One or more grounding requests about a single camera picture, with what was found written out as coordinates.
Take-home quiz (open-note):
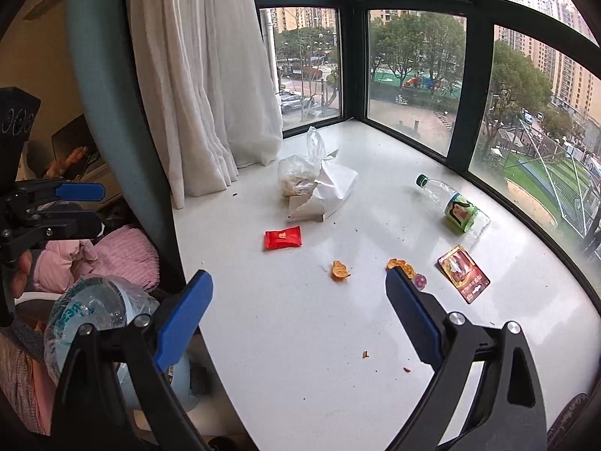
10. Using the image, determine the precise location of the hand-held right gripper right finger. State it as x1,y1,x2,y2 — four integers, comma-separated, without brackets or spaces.
385,268,548,451

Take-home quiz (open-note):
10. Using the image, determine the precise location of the dark patterned cushion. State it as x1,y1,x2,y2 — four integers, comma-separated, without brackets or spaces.
547,392,590,451

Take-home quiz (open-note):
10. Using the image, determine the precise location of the person's left hand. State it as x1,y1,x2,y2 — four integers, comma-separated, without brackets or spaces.
10,250,35,299

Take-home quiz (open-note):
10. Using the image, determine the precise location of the clear plastic bottle green label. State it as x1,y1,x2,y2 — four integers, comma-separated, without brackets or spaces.
415,174,491,238

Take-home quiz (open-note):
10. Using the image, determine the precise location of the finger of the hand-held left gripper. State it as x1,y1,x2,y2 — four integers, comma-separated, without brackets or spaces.
0,211,104,264
0,179,106,226

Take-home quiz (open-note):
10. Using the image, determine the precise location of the pink blanket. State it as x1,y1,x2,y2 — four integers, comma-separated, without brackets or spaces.
33,225,160,294

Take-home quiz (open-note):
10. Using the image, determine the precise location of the white paper bag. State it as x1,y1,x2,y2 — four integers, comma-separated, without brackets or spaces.
287,149,360,223

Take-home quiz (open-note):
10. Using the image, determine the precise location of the red snack packet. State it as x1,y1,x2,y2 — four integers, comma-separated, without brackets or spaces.
264,225,304,251

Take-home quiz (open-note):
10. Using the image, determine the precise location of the white curtain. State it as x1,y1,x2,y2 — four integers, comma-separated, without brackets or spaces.
129,0,285,210

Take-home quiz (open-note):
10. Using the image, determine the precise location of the grey-blue curtain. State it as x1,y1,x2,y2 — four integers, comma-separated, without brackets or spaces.
63,0,189,292

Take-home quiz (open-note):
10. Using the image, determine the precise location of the dark screen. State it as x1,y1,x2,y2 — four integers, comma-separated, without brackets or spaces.
51,115,101,182

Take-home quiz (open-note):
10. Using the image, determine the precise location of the light blue bin with liner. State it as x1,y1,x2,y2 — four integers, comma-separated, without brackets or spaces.
43,275,210,414

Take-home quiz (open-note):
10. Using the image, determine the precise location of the clear plastic bag with food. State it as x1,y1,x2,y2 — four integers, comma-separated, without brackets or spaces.
277,127,327,198

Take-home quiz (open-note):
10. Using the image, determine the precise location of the dark green window frame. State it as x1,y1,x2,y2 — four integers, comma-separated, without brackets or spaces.
249,0,601,264

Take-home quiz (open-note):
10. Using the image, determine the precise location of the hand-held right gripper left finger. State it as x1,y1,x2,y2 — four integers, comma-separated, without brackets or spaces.
49,269,214,451

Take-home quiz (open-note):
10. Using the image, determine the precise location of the red battery blister pack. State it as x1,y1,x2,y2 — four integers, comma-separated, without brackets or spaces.
436,245,491,304

